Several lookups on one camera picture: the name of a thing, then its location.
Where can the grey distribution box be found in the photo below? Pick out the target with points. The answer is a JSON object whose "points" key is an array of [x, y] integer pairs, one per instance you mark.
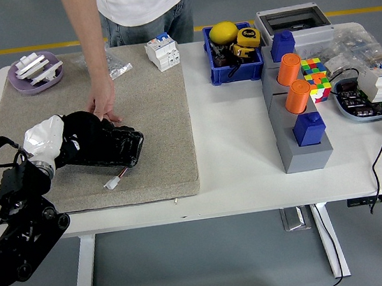
{"points": [[314, 36]]}

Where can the blue-grey tray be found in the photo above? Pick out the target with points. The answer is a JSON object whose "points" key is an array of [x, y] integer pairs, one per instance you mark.
{"points": [[345, 108]]}

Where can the person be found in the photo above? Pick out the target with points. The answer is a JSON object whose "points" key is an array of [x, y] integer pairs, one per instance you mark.
{"points": [[144, 1]]}

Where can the white circuit breaker blue lever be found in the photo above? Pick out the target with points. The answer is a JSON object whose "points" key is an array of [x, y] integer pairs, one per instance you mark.
{"points": [[161, 53], [378, 84]]}

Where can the blue block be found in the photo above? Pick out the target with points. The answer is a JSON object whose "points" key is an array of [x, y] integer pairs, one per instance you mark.
{"points": [[308, 131], [282, 48]]}

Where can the dark brown part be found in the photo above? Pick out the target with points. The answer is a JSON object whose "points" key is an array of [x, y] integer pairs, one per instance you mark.
{"points": [[221, 60]]}

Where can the clear bags of parts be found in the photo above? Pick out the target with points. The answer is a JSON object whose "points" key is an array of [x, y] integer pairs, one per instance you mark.
{"points": [[357, 45]]}

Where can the glossy black panel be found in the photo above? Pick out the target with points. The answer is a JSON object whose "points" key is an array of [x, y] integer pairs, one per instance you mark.
{"points": [[121, 148]]}

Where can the black table control panel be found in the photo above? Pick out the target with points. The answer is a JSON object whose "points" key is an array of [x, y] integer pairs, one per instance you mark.
{"points": [[374, 200]]}

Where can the yellow ball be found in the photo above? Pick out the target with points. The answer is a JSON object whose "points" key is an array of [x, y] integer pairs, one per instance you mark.
{"points": [[222, 33]]}

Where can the yellow tape measure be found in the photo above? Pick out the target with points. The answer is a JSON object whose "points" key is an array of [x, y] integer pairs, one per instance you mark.
{"points": [[244, 52], [247, 36]]}

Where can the metal floor plate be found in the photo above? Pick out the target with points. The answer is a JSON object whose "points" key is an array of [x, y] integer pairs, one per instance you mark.
{"points": [[294, 219]]}

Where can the grey block base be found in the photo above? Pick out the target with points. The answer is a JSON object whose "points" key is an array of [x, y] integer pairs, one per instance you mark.
{"points": [[306, 159]]}

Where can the orange cylinder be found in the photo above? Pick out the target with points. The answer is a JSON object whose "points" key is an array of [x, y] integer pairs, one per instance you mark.
{"points": [[297, 99], [288, 70]]}

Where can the colourful puzzle cube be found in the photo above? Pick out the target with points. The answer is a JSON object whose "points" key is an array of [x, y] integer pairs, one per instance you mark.
{"points": [[322, 88], [312, 65]]}

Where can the black circuit board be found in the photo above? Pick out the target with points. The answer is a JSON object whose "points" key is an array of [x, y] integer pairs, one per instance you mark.
{"points": [[355, 103]]}

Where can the person's right hand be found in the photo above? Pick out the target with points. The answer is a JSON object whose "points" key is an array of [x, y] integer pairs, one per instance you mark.
{"points": [[102, 98]]}

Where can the grey-brown mat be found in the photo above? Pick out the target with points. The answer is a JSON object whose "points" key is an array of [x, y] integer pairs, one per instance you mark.
{"points": [[152, 120]]}

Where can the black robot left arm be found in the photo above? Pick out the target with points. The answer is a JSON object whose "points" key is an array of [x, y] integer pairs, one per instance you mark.
{"points": [[14, 244]]}

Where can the blue plastic bin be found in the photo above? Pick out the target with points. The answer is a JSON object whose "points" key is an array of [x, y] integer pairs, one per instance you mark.
{"points": [[237, 73]]}

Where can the person's right forearm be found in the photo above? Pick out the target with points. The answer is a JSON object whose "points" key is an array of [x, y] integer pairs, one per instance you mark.
{"points": [[91, 50]]}

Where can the clear bag of screws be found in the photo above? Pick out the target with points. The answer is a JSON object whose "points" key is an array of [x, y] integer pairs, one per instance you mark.
{"points": [[119, 66]]}

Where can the purple tray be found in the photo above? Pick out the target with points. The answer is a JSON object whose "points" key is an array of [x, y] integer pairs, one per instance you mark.
{"points": [[19, 86]]}

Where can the white table leg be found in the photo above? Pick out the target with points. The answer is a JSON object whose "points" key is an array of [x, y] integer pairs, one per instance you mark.
{"points": [[84, 270], [330, 237]]}

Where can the white switch plate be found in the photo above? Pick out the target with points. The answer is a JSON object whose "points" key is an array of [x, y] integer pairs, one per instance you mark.
{"points": [[30, 65], [47, 73]]}

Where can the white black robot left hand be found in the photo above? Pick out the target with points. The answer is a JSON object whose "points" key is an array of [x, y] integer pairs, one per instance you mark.
{"points": [[44, 137]]}

